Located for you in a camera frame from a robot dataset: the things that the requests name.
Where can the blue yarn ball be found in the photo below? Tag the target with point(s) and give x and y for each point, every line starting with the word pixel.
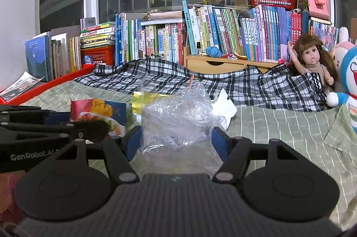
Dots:
pixel 213 51

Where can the yellow foil bag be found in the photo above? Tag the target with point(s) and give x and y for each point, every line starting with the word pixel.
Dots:
pixel 147 99

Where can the long beige box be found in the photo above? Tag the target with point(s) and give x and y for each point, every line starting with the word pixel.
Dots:
pixel 164 15

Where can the row of blue green books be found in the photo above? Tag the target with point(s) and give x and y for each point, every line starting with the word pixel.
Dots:
pixel 156 41

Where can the wooden drawer organizer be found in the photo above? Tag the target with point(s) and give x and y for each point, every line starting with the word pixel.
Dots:
pixel 217 64

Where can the blue cat plush toy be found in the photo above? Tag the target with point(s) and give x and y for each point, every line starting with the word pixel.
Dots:
pixel 350 72

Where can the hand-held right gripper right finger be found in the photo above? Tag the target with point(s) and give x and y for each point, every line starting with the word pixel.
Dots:
pixel 220 142

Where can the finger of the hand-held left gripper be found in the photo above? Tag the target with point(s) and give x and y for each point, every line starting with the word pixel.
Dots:
pixel 55 118
pixel 89 129

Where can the red plastic crate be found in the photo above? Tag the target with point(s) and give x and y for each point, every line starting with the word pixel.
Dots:
pixel 99 55

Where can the colourful snack packet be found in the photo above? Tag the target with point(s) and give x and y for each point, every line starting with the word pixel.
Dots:
pixel 94 111

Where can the long row of colourful books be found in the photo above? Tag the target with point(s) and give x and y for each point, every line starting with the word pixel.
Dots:
pixel 251 33

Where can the small red white toy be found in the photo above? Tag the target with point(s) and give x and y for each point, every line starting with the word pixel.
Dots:
pixel 231 56

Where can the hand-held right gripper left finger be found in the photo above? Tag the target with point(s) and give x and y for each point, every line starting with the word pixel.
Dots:
pixel 132 139

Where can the red bed rail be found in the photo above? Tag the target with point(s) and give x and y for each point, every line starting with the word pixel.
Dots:
pixel 55 80

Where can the pink rabbit plush toy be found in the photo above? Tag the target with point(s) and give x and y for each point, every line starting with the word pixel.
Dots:
pixel 341 53

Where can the printed magazine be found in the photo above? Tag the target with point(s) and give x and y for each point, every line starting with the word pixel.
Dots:
pixel 22 85

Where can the flat stack of picture books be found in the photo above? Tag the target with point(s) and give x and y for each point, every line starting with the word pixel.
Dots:
pixel 97 36

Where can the grey plush toy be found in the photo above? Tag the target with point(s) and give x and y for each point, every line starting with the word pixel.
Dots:
pixel 245 13

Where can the brown haired doll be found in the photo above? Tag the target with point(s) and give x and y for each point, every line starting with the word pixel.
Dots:
pixel 311 57

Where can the black white plaid blanket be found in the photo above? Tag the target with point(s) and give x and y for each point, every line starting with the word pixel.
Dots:
pixel 251 86

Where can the short row of purple books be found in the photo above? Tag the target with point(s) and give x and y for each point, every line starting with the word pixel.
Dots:
pixel 320 30

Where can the yellow curved toy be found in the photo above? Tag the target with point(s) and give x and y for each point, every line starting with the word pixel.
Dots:
pixel 239 54

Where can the pink cloth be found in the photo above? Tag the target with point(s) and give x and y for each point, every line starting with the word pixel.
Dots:
pixel 8 198

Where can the small grey box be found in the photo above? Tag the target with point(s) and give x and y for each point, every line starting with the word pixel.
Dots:
pixel 88 22

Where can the green checked bedsheet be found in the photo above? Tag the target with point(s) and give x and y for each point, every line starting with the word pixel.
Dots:
pixel 279 136

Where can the row of pale thin books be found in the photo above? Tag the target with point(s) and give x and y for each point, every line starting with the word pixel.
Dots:
pixel 55 55

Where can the white torn paper carton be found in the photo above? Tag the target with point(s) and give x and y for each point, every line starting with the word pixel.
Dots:
pixel 223 106

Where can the clear plastic bag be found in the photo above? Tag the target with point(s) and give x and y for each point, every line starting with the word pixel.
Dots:
pixel 178 119

